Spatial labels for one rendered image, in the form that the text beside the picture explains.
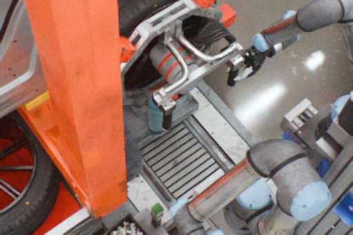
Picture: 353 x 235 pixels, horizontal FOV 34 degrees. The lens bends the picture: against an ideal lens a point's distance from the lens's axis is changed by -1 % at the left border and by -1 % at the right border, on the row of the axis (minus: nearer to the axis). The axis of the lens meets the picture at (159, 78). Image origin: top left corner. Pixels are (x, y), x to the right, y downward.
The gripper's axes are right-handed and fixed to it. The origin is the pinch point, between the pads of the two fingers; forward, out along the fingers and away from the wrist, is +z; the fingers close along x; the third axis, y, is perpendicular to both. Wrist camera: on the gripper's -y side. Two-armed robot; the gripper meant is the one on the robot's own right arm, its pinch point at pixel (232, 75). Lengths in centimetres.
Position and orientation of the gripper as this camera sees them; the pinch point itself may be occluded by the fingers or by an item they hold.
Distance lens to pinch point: 245.7
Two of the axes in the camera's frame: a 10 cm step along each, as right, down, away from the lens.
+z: -8.0, 5.0, -3.3
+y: 0.3, -5.1, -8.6
